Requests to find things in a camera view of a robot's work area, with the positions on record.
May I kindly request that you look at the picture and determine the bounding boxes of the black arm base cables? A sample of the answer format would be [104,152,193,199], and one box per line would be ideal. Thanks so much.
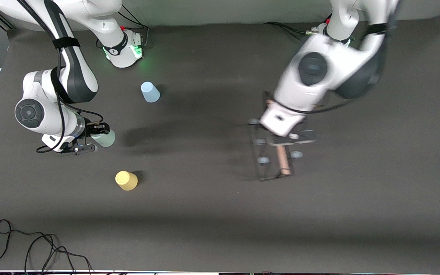
[264,11,333,39]
[116,6,150,48]

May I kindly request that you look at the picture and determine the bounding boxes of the black arm gripper cable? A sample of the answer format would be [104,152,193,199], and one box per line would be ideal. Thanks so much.
[300,23,394,114]
[16,0,104,153]

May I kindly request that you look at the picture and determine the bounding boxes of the light blue plastic cup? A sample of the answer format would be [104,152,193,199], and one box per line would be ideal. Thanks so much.
[141,81,160,103]

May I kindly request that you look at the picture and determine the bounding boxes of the black right arm gripper cable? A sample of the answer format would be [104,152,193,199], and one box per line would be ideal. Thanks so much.
[16,0,104,153]

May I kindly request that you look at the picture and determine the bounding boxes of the black left arm gripper cable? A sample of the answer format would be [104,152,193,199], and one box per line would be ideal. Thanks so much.
[300,23,394,114]

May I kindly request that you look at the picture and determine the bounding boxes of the black right arm base cables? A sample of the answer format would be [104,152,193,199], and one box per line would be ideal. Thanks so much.
[116,6,150,48]

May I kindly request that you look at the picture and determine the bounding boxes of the yellow plastic cup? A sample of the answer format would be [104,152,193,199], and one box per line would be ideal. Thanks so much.
[115,170,138,191]

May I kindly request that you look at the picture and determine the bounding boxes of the pale green plastic cup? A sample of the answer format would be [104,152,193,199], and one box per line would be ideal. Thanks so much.
[91,129,116,148]

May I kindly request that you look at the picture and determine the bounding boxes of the black loose cable tangle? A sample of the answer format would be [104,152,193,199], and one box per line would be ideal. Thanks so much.
[0,219,92,275]

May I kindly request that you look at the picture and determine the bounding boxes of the black wire cup holder rack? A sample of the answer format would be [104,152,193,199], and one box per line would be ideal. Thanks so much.
[247,91,304,182]

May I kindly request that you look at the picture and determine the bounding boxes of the black left arm base cables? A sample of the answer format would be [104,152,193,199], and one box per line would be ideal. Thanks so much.
[264,11,333,39]

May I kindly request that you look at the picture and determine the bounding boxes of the dark grey table mat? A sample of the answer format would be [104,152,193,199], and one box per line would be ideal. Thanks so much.
[0,15,440,272]

